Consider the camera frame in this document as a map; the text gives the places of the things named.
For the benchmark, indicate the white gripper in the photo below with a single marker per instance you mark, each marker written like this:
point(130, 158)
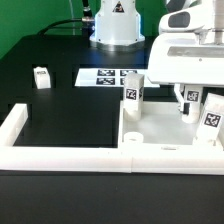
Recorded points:
point(178, 58)

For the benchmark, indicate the white U-shaped fence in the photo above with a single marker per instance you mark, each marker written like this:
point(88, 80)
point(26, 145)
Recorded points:
point(125, 158)

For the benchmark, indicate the white marker sheet with tags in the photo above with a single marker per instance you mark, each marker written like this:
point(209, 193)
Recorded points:
point(99, 77)

